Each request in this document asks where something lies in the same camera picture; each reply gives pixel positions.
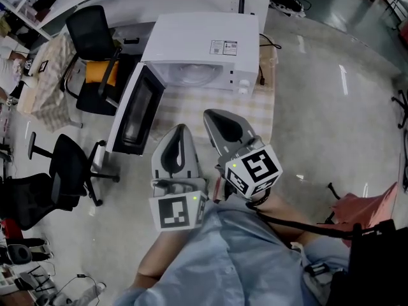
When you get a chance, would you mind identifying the person's left forearm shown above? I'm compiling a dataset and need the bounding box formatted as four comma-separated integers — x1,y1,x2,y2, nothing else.
136,228,192,282

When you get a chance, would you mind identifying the black wrist strap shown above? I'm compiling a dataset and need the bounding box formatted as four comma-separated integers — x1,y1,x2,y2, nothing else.
245,191,272,208

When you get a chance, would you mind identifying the person's right forearm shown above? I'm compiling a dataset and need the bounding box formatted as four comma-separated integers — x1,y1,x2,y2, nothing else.
253,193,307,250

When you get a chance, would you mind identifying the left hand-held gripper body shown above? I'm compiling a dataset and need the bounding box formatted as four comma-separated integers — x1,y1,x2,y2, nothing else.
149,177,210,233

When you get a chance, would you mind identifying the black microwave power cable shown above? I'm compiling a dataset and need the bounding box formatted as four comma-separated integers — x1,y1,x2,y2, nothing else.
258,33,282,86

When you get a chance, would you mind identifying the black metal-frame chair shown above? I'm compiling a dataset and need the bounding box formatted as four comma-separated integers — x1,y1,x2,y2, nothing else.
59,4,141,117

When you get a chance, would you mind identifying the checkered cloth table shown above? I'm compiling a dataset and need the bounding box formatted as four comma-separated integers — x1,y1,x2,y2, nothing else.
16,38,84,133
149,48,279,143

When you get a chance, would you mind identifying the white microwave oven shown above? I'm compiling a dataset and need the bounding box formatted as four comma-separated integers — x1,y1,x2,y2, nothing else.
105,13,261,156

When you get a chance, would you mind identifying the white storage box black handle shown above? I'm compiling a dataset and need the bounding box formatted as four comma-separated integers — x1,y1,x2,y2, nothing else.
112,24,154,57

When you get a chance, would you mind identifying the black chair base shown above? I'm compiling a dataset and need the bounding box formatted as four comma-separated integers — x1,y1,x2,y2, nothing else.
324,182,342,226

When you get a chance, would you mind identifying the black strap buckle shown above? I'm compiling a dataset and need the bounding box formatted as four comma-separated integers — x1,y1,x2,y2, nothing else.
304,263,329,277

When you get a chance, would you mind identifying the thick black cable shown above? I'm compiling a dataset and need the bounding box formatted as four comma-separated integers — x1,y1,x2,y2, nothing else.
245,199,354,239

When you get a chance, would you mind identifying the black office chair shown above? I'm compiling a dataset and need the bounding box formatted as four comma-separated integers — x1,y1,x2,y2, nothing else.
27,131,121,207
391,89,408,129
0,172,81,232

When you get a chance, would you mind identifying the clear glass round lid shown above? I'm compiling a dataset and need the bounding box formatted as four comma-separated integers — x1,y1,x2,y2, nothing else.
165,62,222,85

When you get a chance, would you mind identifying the orange seat cushion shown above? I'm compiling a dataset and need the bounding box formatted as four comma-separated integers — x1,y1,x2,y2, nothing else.
85,60,120,85

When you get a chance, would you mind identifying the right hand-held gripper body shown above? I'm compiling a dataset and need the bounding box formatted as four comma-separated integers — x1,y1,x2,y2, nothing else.
216,137,283,200

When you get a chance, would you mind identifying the light blue shirt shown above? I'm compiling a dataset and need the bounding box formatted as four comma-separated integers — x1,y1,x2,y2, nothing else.
113,199,351,306

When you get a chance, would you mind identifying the black equipment pack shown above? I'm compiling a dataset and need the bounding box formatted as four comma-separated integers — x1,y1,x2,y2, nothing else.
328,218,408,306

